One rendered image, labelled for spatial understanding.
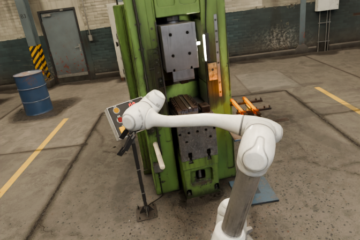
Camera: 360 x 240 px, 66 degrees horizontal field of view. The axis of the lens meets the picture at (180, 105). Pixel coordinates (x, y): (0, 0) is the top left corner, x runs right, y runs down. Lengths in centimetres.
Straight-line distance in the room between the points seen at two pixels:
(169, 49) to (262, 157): 157
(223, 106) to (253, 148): 181
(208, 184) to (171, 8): 177
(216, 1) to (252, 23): 608
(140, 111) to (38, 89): 546
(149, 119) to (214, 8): 163
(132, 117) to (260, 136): 54
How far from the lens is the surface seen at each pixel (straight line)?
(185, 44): 245
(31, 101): 667
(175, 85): 301
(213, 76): 272
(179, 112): 259
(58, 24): 895
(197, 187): 299
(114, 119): 232
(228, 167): 323
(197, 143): 271
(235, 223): 139
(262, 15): 877
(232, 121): 130
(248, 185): 124
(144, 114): 125
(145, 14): 252
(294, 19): 913
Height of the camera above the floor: 194
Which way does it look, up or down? 21 degrees down
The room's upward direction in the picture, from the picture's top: 7 degrees counter-clockwise
